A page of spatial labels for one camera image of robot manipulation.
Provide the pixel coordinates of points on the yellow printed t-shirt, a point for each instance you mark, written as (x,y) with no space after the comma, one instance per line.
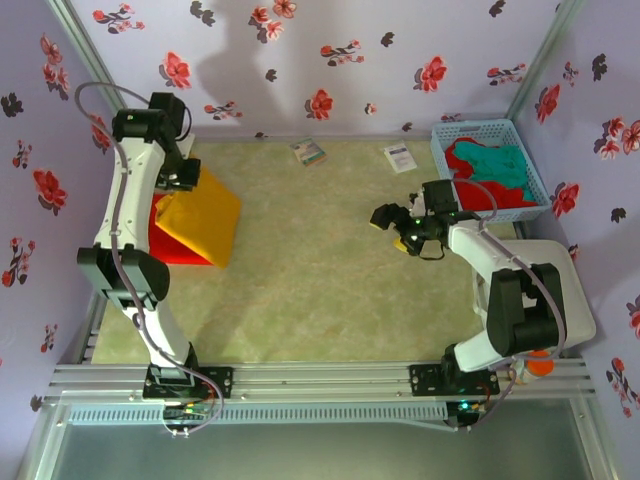
(205,220)

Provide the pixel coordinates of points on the white paper packet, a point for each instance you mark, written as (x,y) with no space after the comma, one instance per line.
(400,157)

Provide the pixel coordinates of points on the red folded t-shirt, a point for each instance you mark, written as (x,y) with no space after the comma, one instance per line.
(167,245)

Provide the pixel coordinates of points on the red crumpled t-shirt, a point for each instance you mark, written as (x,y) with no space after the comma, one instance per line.
(515,200)

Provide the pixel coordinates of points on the teal and orange card packet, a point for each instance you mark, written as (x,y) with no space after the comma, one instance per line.
(307,151)

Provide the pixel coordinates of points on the blue plastic basket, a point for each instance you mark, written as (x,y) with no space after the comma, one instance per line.
(480,131)

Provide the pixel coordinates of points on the white plastic container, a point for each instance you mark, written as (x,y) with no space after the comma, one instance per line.
(575,280)

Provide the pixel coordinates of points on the black controller box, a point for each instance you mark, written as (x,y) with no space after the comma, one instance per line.
(467,412)

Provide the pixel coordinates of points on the orange capped bottle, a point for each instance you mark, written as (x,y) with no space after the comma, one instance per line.
(540,369)

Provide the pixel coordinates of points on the small circuit board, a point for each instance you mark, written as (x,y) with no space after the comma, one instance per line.
(185,412)

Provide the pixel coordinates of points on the aluminium frame post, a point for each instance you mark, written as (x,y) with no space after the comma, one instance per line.
(100,75)
(542,55)

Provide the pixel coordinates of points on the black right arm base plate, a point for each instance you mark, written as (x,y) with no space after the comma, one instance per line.
(425,380)

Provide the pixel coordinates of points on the aluminium mounting rail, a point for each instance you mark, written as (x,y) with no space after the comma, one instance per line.
(320,380)

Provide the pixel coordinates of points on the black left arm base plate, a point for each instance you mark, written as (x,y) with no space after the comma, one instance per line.
(220,382)

